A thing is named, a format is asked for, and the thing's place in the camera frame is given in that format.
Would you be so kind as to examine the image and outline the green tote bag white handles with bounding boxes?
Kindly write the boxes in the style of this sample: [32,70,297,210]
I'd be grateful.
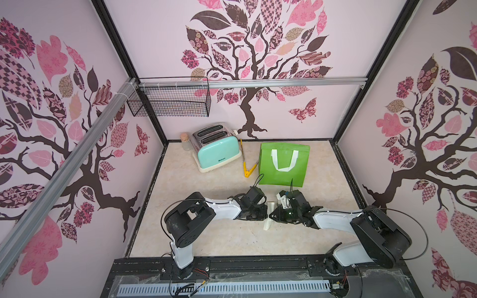
[258,142,310,187]

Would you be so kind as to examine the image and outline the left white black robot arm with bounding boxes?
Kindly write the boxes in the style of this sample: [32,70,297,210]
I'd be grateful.
[161,186,268,279]

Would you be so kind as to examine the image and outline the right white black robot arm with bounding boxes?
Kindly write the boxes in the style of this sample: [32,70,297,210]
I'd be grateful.
[269,190,412,276]

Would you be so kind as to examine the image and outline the yellow steel kitchen tongs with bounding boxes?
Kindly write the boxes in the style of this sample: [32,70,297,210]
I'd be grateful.
[240,139,258,178]

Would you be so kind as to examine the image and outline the mint green chrome toaster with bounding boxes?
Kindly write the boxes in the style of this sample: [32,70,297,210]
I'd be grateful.
[191,122,242,173]

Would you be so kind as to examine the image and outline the small glass jar cork lid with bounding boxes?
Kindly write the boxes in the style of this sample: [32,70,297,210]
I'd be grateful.
[180,132,193,151]

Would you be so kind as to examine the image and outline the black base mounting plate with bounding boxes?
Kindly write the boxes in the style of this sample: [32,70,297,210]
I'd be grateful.
[100,255,422,298]

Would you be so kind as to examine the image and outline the white slotted cable duct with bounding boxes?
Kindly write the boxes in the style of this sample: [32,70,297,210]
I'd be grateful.
[116,280,331,298]

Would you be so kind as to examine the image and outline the black wire basket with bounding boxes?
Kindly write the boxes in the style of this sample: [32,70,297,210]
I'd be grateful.
[127,76,212,117]

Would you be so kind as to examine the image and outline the aluminium frame rail back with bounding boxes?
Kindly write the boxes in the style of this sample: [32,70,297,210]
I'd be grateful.
[139,76,368,89]

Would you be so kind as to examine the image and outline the aluminium frame rail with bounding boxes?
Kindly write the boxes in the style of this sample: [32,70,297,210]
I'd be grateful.
[1,78,137,278]
[139,76,368,89]

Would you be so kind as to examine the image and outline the aluminium frame rail left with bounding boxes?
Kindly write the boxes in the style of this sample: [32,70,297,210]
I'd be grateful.
[1,78,137,278]

